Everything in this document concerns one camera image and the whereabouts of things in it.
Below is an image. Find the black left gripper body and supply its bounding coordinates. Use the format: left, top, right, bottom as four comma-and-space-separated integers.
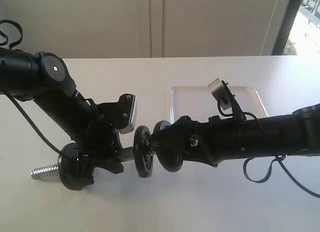
74, 102, 123, 160

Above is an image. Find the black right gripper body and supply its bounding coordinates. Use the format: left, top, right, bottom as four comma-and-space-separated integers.
184, 116, 247, 168

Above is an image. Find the black weight plate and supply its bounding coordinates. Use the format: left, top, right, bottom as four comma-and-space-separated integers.
57, 143, 82, 191
153, 120, 183, 173
132, 125, 154, 178

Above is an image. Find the chrome threaded dumbbell bar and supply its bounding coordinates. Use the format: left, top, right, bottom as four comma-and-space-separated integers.
30, 138, 157, 180

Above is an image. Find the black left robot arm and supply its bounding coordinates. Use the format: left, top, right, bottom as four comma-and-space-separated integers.
0, 48, 127, 191

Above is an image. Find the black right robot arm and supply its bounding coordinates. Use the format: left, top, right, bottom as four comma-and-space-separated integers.
150, 104, 320, 166

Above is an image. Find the white rectangular tray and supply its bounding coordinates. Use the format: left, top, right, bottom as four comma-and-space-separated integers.
168, 86, 268, 124

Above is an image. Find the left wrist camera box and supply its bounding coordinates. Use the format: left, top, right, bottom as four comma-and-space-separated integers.
116, 94, 137, 134

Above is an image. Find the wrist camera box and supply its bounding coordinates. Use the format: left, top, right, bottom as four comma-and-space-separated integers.
116, 94, 137, 134
207, 78, 245, 119

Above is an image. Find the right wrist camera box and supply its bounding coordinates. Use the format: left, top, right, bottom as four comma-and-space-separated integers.
207, 78, 245, 119

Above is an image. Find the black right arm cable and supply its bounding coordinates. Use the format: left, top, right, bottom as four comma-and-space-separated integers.
217, 99, 320, 199

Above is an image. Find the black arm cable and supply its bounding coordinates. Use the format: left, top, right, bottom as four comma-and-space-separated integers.
0, 19, 63, 155
217, 99, 320, 199

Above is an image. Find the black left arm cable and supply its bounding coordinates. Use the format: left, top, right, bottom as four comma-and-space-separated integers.
0, 19, 63, 155

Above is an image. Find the dark window frame post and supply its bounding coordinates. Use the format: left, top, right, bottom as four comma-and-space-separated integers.
271, 0, 302, 56

